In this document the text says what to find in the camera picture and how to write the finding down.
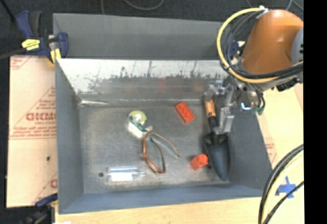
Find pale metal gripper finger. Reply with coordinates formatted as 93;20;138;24
204;84;218;102
213;106;235;136

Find red flat block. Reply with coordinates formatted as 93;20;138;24
175;102;196;124

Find orange-red small block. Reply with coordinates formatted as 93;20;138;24
190;153;209;171

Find white and green round container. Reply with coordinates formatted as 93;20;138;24
126;110;153;139

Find grey metal bin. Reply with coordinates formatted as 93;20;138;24
52;12;273;215

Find clear plastic bottle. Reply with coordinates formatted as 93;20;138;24
105;165;147;183

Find black trowel with orange handle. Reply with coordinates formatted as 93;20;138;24
202;99;231;182

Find black cylinder on white bracket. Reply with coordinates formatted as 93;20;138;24
275;77;301;92

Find brown frame sunglasses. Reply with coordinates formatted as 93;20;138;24
141;129;181;174

